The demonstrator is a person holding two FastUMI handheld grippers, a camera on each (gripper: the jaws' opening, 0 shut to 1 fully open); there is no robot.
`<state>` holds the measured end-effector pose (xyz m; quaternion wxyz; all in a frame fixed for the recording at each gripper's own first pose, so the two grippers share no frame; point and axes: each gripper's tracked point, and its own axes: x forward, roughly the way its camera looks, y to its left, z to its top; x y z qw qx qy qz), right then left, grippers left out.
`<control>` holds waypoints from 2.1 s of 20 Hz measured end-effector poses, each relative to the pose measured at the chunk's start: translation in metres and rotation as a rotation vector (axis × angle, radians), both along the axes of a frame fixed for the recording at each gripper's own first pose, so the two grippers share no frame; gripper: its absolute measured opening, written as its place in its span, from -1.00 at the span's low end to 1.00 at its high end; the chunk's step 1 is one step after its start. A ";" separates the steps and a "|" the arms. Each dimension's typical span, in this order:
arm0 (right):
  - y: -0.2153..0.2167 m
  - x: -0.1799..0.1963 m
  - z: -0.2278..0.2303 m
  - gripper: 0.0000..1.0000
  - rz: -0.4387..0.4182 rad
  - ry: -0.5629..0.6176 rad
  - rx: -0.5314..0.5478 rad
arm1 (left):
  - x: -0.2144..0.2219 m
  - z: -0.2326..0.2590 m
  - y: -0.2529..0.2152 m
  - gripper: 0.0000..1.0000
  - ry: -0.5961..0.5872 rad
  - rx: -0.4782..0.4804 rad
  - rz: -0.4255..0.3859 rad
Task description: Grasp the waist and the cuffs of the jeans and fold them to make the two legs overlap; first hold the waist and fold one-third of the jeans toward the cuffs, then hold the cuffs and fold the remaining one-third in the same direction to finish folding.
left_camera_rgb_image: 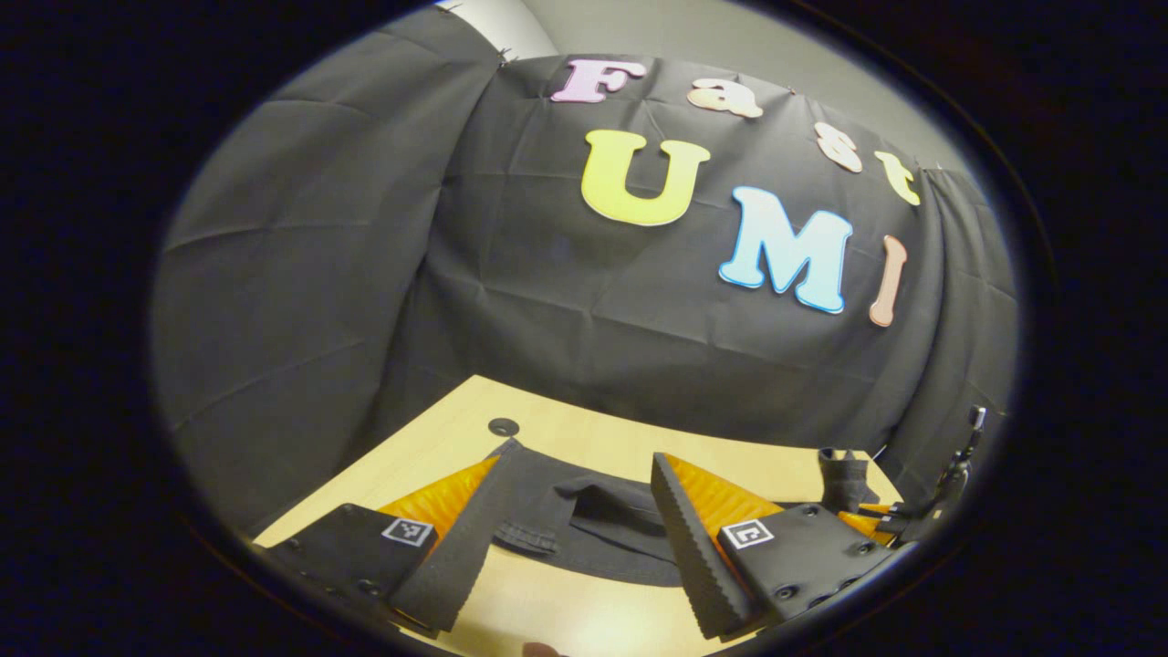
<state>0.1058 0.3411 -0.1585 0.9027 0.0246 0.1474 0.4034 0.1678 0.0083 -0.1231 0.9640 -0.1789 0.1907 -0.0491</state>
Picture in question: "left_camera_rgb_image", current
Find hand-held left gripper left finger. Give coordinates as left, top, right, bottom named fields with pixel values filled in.
left=260, top=454, right=514, bottom=638

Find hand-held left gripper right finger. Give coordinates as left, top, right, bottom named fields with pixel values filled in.
left=651, top=452, right=900, bottom=640

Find dark grey jeans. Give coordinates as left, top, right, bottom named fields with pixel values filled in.
left=493, top=438, right=822, bottom=588

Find black backdrop cloth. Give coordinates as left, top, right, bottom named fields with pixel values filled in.
left=151, top=5, right=1018, bottom=539

